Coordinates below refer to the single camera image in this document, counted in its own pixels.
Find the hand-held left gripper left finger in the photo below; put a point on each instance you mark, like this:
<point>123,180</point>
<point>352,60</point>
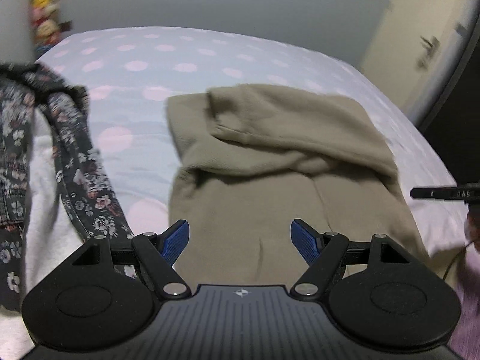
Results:
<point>176,243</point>

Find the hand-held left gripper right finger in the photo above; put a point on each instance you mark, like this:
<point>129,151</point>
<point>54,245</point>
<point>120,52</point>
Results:
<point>305,245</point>

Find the beige fleece jacket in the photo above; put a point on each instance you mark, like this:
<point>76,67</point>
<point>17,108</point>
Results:
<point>281,138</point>

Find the person's purple clothing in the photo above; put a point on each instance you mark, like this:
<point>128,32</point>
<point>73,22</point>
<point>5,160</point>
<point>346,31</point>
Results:
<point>468,300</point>

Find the dark floral garment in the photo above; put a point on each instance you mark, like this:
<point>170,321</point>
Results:
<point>75,165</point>

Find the white garment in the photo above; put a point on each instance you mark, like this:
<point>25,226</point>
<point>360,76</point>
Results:
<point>41,195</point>

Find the cream door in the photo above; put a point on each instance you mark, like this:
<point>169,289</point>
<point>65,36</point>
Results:
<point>412,15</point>

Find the clear tube of plush toys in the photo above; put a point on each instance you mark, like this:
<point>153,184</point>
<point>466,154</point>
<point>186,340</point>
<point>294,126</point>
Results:
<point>45,3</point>

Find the dark wall outlet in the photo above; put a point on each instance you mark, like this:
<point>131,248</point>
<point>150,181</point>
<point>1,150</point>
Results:
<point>65,25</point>

